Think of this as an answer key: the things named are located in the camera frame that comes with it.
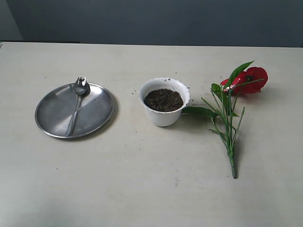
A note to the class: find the white plastic flower pot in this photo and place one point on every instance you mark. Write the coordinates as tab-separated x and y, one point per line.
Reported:
163	119

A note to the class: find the steel spork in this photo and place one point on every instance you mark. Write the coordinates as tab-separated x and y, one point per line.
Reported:
80	87

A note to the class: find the artificial red flower stem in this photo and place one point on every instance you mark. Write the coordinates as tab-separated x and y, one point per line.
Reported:
242	81

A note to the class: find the dark brown potting soil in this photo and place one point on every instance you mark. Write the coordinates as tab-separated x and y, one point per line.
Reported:
163	100

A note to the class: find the round steel plate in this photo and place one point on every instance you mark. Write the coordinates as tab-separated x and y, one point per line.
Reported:
54	111

